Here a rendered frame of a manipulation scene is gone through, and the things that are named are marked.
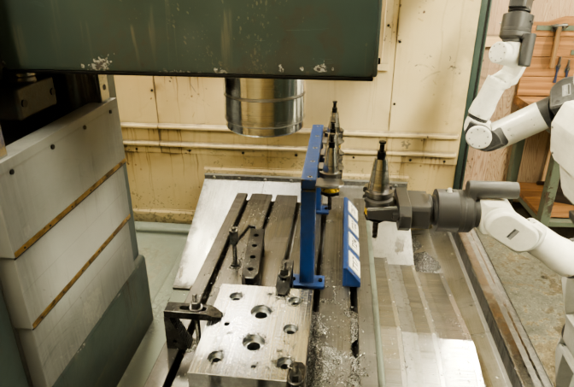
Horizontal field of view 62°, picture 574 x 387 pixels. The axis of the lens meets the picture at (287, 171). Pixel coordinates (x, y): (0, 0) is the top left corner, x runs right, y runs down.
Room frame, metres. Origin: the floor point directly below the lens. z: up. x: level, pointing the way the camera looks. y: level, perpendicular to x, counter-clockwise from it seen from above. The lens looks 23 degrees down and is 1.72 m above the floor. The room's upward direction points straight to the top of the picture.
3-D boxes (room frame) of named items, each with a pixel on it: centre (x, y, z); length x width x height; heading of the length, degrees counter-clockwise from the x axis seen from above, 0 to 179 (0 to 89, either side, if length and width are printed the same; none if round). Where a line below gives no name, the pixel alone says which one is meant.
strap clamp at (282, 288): (1.01, 0.01, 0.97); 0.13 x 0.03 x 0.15; 174
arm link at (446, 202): (0.88, -0.29, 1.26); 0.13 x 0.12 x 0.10; 174
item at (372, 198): (0.89, -0.19, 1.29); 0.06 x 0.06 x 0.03
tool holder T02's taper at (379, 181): (0.89, -0.19, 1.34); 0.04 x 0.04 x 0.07
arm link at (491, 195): (0.88, -0.40, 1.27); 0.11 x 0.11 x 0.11; 84
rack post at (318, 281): (1.12, -0.06, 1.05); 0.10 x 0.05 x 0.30; 84
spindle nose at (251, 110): (0.92, 0.04, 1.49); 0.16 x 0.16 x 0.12
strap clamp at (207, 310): (0.88, 0.21, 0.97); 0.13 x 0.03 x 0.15; 84
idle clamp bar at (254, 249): (1.19, 0.10, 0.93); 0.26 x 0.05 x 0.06; 179
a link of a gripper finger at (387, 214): (0.86, -0.19, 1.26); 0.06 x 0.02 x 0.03; 84
